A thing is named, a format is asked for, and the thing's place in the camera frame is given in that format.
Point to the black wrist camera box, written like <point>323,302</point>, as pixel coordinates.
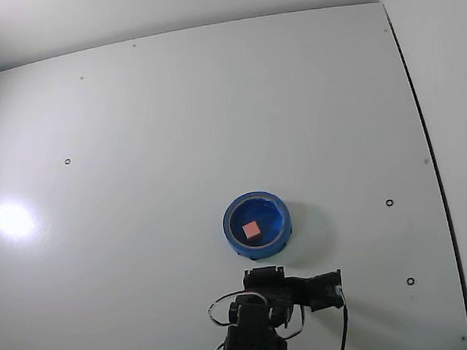
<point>324,290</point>

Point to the blue round bowl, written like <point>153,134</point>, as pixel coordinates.
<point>231,238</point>

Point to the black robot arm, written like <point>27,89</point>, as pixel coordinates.
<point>255,336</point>

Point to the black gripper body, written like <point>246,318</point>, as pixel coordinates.
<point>263,277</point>

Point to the small pink cube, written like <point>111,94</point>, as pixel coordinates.
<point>252,230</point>

